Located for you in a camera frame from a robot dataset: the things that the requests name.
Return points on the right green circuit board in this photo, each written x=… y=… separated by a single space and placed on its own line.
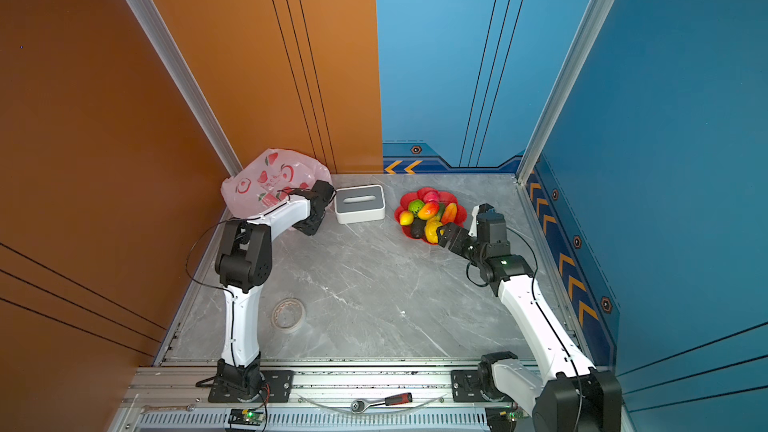
x=503 y=419

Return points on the green circuit board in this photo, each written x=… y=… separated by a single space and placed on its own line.
x=503 y=419
x=249 y=419

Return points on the green lime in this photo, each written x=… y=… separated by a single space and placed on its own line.
x=415 y=206

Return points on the red yellow mango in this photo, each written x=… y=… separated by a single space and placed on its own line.
x=429 y=210

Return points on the white grey tissue box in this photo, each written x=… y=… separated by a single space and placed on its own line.
x=359 y=204

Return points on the red flower-shaped plate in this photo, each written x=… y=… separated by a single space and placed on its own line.
x=445 y=198

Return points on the red handled ratchet wrench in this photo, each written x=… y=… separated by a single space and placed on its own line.
x=360 y=406

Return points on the pink printed plastic bag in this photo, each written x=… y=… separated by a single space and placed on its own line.
x=267 y=180

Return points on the aluminium front rail frame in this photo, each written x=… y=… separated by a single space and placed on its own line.
x=320 y=399

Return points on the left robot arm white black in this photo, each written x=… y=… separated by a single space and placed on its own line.
x=244 y=263

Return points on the left aluminium corner post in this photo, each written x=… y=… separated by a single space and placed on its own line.
x=154 y=27

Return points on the left green circuit board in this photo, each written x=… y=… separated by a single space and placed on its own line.
x=249 y=419

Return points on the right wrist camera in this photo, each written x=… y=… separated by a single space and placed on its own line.
x=476 y=211

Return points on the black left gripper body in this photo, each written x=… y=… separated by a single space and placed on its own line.
x=311 y=228

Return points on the pink dragon fruit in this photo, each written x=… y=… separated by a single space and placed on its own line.
x=431 y=196

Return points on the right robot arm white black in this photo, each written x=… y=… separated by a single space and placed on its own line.
x=568 y=392

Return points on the dark avocado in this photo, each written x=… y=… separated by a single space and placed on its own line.
x=417 y=228

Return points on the orange red peach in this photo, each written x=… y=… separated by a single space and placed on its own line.
x=449 y=213

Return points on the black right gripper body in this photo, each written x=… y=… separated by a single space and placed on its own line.
x=471 y=250

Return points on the aluminium corner post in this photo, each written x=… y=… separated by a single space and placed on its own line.
x=583 y=41
x=154 y=27

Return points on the yellow lemon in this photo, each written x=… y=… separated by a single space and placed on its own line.
x=431 y=231

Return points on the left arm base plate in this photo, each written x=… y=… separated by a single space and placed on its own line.
x=276 y=387

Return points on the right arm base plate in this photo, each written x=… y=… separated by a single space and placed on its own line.
x=466 y=386

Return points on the silver spanner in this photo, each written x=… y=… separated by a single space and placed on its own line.
x=175 y=408

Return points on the right aluminium corner post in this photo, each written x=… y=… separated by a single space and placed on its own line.
x=583 y=41

